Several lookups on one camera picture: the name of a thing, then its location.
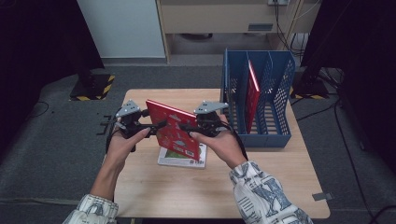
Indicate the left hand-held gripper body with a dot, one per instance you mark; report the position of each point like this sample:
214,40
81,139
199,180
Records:
129,119

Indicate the yellow-black striped stand base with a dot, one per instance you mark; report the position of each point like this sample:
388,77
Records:
93,87
311,88

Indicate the red picture book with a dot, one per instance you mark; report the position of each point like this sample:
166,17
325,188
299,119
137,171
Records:
174,143
252,102

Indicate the person's right hand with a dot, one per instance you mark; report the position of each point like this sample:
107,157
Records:
222,147

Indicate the person's left hand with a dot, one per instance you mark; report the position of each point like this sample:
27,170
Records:
120,149

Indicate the grey tape piece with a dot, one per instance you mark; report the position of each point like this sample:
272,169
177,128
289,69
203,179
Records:
322,196

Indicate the white power socket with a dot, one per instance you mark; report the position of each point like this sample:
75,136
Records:
278,2

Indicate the beige wooden desk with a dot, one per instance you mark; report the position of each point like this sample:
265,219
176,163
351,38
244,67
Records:
218,18

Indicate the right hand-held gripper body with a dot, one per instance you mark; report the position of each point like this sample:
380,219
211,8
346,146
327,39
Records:
210,123

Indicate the black curtain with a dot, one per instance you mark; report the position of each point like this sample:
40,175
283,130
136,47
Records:
358,46
37,46

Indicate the blue plastic file rack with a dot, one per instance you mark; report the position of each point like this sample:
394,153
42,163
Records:
267,141

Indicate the white cabinet panel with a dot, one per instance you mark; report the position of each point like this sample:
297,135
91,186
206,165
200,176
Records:
124,28

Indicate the black floor tape mark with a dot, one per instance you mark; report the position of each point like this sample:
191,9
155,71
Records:
106,125

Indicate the white book with green leaf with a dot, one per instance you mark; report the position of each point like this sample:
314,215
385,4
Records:
168,160

